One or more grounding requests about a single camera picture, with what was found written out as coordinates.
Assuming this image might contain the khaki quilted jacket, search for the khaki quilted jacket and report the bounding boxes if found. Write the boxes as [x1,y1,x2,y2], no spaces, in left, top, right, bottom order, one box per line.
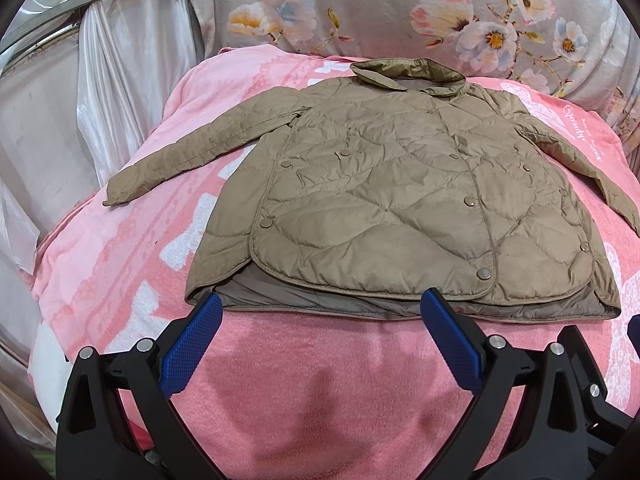
[105,58,639,323]

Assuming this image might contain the grey floral quilt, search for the grey floral quilt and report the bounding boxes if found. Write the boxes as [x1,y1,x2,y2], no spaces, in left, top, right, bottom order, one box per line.
[191,0,639,154]

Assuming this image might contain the white satin curtain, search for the white satin curtain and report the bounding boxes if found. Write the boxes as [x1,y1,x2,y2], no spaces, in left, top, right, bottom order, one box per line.
[1,0,202,275]

